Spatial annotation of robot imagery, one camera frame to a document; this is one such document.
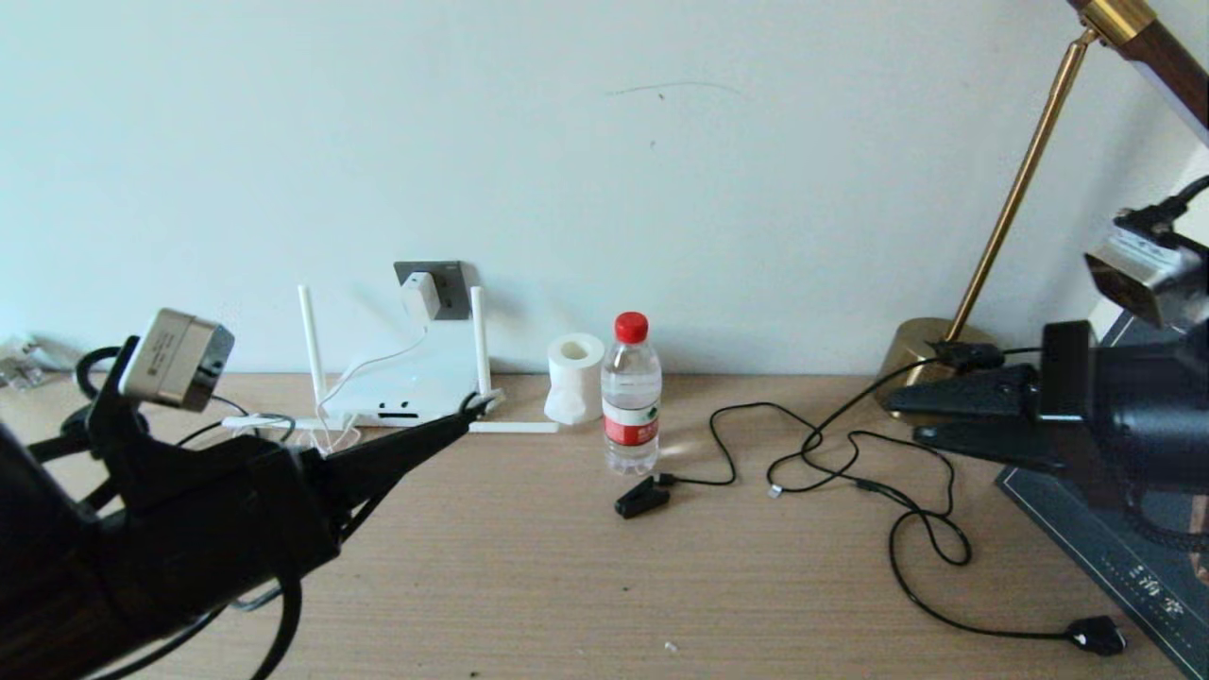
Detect water bottle with red cap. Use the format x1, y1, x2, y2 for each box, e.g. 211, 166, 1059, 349
601, 312, 662, 476

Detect brass desk lamp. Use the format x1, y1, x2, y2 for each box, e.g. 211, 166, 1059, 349
872, 0, 1209, 433

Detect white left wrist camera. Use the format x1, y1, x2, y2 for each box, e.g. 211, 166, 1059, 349
117, 308, 236, 414

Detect black cable with silver connector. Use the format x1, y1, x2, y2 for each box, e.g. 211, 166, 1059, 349
765, 357, 941, 499

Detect clear plastic object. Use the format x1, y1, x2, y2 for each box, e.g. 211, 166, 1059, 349
0, 335, 48, 391

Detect black clip charger with cable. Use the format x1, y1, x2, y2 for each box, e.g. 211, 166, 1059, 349
614, 403, 823, 520

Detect white router with antennas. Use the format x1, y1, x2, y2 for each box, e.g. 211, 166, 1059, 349
219, 286, 560, 435

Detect black ethernet cable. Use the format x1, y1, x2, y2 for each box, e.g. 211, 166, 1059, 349
175, 390, 503, 613

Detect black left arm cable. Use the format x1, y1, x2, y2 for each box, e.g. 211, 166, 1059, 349
28, 348, 303, 680

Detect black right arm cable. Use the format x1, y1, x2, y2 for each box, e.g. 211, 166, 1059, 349
1119, 175, 1209, 555

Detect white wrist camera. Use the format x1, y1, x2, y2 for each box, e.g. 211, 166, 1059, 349
117, 308, 236, 414
1083, 210, 1209, 332

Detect grey wall socket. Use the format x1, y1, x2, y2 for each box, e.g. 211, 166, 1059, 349
394, 262, 471, 322

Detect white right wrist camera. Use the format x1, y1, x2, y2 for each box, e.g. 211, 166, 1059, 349
1083, 210, 1209, 332

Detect black power cord with plug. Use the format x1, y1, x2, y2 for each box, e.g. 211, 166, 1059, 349
801, 430, 1129, 658

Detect black inline adapter box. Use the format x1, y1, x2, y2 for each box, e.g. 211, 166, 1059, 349
930, 342, 1005, 371

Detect white toilet paper roll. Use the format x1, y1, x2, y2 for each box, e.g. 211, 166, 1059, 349
543, 332, 606, 426

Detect dark teal gift bag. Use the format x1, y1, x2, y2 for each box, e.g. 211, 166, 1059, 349
996, 312, 1209, 680

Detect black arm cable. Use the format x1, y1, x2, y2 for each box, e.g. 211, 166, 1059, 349
1119, 175, 1209, 555
28, 348, 303, 680

